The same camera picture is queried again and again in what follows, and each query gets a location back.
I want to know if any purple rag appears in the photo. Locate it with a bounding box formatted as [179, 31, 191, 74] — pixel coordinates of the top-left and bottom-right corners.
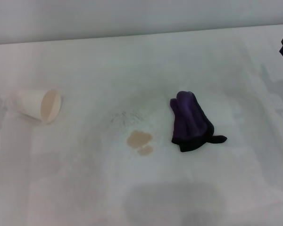
[170, 90, 228, 153]

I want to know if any white paper cup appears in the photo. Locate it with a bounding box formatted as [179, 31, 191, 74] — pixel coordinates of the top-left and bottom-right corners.
[13, 89, 62, 124]

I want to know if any large brown water stain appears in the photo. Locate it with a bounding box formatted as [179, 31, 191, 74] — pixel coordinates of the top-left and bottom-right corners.
[126, 129, 153, 150]

